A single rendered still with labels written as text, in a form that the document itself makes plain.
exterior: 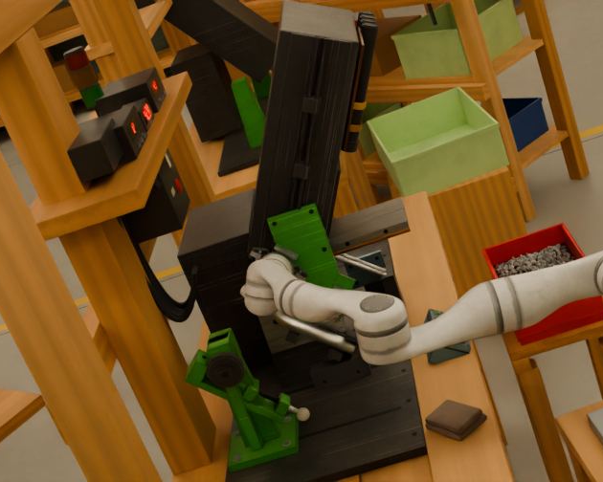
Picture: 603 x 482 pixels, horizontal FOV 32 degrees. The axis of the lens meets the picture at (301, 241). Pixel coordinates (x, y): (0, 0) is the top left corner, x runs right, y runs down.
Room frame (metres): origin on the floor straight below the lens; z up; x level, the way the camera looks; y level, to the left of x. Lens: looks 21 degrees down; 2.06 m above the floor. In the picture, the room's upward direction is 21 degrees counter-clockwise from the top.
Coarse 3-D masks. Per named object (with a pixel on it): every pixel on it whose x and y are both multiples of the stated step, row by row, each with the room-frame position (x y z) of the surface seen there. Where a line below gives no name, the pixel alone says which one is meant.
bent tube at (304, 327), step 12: (288, 252) 2.16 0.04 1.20; (276, 312) 2.14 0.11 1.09; (288, 324) 2.13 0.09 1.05; (300, 324) 2.13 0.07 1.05; (312, 324) 2.14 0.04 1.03; (312, 336) 2.12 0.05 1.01; (324, 336) 2.11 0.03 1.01; (336, 336) 2.11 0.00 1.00; (336, 348) 2.11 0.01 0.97; (348, 348) 2.09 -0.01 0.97
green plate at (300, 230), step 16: (304, 208) 2.21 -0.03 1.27; (272, 224) 2.22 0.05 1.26; (288, 224) 2.21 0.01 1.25; (304, 224) 2.20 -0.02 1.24; (320, 224) 2.19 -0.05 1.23; (288, 240) 2.20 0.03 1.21; (304, 240) 2.20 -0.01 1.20; (320, 240) 2.19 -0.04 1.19; (304, 256) 2.19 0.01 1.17; (320, 256) 2.18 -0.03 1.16; (320, 272) 2.17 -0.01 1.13; (336, 272) 2.17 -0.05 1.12
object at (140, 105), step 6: (132, 102) 2.38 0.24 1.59; (138, 102) 2.36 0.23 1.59; (144, 102) 2.35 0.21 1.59; (138, 108) 2.30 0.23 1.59; (144, 108) 2.32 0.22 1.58; (150, 108) 2.38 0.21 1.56; (144, 114) 2.30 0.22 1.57; (150, 114) 2.36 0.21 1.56; (144, 120) 2.28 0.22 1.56; (150, 120) 2.34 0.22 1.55; (144, 126) 2.27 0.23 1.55
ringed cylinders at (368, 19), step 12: (360, 12) 2.52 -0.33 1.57; (372, 12) 2.53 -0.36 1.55; (360, 24) 2.43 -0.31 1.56; (372, 24) 2.39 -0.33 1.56; (372, 36) 2.36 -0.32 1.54; (372, 48) 2.37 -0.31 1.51; (360, 72) 2.37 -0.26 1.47; (360, 84) 2.37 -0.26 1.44; (360, 96) 2.37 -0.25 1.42; (360, 108) 2.37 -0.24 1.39; (360, 120) 2.38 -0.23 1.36; (348, 144) 2.38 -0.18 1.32
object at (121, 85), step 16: (128, 80) 2.52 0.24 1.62; (144, 80) 2.45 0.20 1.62; (160, 80) 2.56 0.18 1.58; (112, 96) 2.43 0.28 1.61; (128, 96) 2.43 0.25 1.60; (144, 96) 2.42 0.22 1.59; (160, 96) 2.49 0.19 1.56; (112, 112) 2.24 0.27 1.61; (128, 112) 2.18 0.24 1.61; (80, 128) 2.20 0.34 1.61; (128, 128) 2.12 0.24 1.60; (144, 128) 2.23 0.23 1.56; (128, 144) 2.08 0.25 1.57; (128, 160) 2.09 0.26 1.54
